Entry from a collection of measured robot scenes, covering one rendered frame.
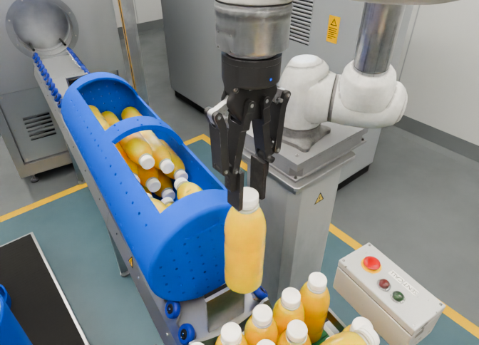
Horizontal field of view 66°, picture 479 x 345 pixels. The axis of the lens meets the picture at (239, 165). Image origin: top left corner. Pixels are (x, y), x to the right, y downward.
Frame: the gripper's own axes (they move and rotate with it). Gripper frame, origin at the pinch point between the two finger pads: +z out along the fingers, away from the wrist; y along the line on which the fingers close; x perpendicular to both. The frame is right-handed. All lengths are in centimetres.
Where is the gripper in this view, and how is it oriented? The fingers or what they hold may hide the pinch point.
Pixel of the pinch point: (246, 183)
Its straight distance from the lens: 56.8
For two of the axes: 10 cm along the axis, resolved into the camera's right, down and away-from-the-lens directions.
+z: -0.2, 8.3, 5.5
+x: 6.2, 4.4, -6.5
